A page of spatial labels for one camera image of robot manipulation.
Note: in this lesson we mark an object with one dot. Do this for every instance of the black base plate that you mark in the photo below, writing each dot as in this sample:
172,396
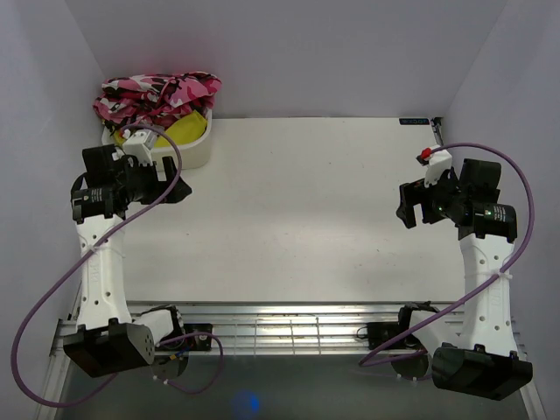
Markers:
199,343
380,332

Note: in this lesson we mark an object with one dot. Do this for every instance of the yellow trousers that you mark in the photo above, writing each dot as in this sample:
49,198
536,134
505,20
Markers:
185,130

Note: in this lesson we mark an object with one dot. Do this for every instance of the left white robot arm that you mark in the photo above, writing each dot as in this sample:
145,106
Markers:
108,340

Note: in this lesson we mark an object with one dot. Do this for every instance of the blue label sticker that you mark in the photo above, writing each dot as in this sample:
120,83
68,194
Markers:
414,121

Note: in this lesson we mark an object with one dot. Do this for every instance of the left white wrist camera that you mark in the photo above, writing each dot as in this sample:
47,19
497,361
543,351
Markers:
139,144

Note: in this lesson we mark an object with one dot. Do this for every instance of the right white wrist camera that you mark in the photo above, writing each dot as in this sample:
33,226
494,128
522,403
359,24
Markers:
436,162

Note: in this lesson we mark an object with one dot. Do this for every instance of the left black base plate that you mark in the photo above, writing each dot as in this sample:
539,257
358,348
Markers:
199,343

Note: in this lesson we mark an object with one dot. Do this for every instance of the pink camouflage trousers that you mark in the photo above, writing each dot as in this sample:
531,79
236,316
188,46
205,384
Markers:
158,99

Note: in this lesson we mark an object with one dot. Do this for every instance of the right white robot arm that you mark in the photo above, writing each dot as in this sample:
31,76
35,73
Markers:
482,359

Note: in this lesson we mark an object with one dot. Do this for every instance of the aluminium rail frame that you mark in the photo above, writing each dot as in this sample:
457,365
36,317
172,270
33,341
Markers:
256,329

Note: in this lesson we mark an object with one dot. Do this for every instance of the white plastic basket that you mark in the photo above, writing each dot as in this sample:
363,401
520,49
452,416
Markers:
194,155

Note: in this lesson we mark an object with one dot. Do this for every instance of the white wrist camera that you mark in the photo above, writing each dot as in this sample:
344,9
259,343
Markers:
139,144
436,162

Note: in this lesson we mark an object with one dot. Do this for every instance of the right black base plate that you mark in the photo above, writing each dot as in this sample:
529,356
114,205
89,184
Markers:
380,332

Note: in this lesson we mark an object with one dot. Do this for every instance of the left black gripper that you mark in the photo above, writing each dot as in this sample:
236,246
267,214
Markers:
159,188

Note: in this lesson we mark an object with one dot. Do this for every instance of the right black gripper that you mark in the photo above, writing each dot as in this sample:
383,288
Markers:
415,192

